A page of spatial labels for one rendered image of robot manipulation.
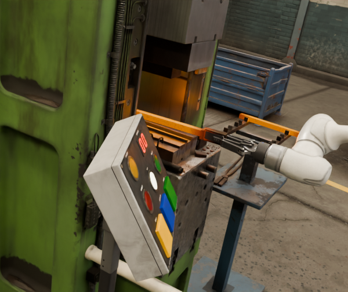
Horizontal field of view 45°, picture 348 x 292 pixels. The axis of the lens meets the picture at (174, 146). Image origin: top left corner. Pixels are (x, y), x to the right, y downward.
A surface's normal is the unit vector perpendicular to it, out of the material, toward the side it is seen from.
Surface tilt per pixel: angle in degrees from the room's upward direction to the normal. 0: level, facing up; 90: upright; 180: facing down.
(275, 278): 0
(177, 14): 90
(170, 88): 90
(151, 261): 90
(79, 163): 90
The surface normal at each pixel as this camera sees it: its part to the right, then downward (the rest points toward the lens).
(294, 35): -0.61, 0.21
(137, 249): -0.07, 0.37
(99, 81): 0.87, 0.31
